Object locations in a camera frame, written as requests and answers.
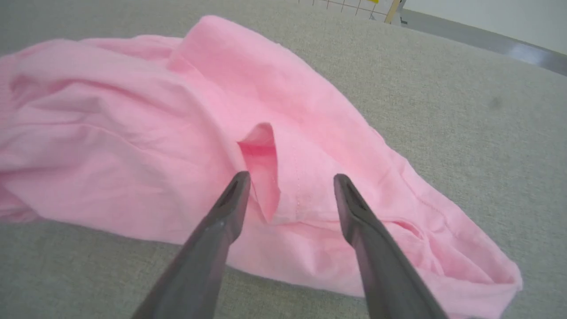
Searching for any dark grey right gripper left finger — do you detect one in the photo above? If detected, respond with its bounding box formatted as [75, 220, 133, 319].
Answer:
[132, 171, 252, 319]

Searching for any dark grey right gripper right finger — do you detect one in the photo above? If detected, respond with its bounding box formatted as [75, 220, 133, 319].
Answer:
[333, 173, 449, 319]

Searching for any pink garment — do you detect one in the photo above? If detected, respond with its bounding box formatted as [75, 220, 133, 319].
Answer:
[0, 15, 523, 319]

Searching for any grey fabric sofa cushion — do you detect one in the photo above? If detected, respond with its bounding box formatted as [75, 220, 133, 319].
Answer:
[0, 0, 567, 319]

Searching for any lemon print partition screen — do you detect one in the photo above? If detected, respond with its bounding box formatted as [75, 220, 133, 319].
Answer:
[297, 0, 403, 23]

